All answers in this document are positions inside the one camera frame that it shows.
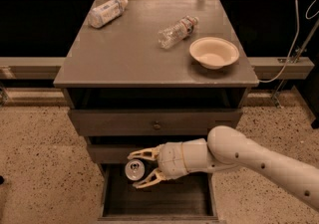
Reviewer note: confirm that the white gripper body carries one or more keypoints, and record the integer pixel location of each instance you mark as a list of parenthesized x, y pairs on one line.
[(170, 160)]

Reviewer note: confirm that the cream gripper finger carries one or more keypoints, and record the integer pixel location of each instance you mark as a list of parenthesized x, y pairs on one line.
[(150, 154), (154, 178)]

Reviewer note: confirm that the blue pepsi can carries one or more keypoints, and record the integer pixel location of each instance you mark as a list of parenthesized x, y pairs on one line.
[(135, 170)]

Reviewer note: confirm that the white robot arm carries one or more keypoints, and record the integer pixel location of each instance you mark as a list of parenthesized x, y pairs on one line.
[(224, 148)]

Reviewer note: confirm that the top grey drawer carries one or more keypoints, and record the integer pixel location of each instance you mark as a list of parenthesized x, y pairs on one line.
[(151, 122)]

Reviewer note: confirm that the bottom grey open drawer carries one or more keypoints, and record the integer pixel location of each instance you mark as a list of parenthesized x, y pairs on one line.
[(188, 200)]

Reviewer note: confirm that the middle grey drawer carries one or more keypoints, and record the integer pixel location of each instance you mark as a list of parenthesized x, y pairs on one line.
[(111, 154)]

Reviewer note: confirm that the grey wooden drawer cabinet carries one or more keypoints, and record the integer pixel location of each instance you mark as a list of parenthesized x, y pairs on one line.
[(123, 67)]

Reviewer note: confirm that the white paper bowl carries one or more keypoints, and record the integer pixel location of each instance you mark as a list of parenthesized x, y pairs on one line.
[(214, 53)]

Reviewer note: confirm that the clear plastic water bottle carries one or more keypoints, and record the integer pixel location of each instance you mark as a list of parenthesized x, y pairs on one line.
[(176, 32)]

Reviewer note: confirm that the white labelled plastic bottle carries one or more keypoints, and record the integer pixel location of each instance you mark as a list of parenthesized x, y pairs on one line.
[(107, 12)]

